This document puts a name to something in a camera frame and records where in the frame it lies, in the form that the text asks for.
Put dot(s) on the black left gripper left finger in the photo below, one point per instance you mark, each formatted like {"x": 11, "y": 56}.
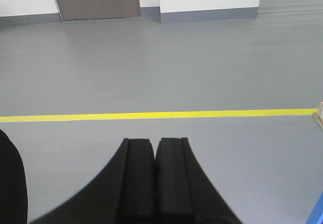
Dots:
{"x": 122, "y": 192}

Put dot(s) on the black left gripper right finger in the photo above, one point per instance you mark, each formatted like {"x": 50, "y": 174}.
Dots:
{"x": 184, "y": 193}

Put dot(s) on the blue door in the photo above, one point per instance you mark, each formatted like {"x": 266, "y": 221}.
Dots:
{"x": 316, "y": 214}

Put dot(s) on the black trouser leg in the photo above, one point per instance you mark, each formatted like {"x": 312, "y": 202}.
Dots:
{"x": 14, "y": 201}

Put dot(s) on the yellow floor tape line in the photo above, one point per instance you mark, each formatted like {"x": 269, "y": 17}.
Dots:
{"x": 161, "y": 115}

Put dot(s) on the white wooden stop beam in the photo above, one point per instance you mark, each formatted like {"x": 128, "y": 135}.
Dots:
{"x": 318, "y": 115}

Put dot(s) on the white pillar grey skirting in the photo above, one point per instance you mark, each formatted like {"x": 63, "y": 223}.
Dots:
{"x": 179, "y": 11}

